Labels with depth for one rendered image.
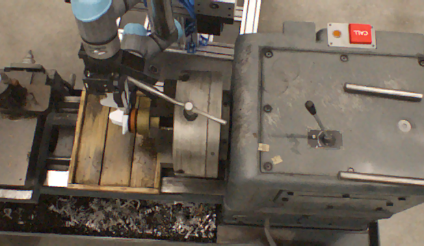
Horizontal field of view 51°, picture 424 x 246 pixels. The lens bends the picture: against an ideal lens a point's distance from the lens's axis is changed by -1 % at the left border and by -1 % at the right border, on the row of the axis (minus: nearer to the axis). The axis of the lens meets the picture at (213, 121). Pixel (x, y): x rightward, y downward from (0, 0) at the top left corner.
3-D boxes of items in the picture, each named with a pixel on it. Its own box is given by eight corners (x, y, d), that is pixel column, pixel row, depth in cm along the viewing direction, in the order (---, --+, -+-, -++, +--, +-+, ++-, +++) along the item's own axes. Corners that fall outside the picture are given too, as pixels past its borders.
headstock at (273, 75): (392, 87, 161) (446, 30, 124) (405, 220, 144) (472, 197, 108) (230, 79, 161) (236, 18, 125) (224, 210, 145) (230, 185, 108)
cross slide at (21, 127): (53, 69, 155) (48, 63, 151) (29, 189, 140) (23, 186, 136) (6, 67, 155) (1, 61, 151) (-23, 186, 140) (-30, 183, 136)
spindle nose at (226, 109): (230, 99, 144) (233, 81, 124) (227, 163, 141) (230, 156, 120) (221, 98, 144) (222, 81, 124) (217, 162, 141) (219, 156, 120)
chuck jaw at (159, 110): (189, 109, 132) (189, 74, 126) (187, 119, 128) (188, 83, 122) (152, 107, 133) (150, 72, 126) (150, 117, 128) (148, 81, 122)
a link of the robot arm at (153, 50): (163, 59, 157) (160, 44, 147) (139, 79, 154) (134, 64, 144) (148, 45, 159) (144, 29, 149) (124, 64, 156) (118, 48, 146)
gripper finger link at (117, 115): (107, 132, 131) (112, 104, 134) (127, 134, 130) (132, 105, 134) (105, 129, 128) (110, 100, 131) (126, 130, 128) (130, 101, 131)
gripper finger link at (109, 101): (104, 108, 110) (98, 84, 102) (128, 109, 110) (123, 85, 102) (102, 118, 108) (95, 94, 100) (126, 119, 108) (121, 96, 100)
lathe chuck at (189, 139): (211, 86, 150) (210, 56, 120) (206, 180, 145) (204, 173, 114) (184, 85, 151) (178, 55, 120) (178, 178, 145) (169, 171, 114)
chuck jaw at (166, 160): (187, 129, 129) (184, 167, 123) (188, 136, 133) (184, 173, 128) (149, 127, 129) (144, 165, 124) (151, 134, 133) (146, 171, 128)
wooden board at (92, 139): (168, 95, 159) (167, 91, 155) (159, 195, 146) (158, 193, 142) (85, 91, 159) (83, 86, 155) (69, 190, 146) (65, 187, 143)
